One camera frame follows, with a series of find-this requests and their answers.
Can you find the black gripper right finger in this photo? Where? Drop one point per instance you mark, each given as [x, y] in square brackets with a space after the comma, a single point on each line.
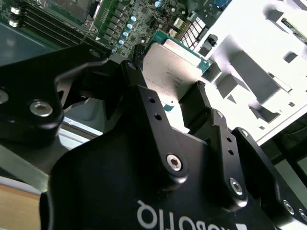
[225, 153]

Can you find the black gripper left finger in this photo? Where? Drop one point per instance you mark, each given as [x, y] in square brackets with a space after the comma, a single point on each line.
[28, 91]

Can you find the silver CPU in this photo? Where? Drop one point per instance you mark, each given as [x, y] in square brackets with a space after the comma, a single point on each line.
[172, 62]

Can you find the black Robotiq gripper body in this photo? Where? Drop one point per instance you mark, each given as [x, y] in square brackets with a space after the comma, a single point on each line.
[108, 187]

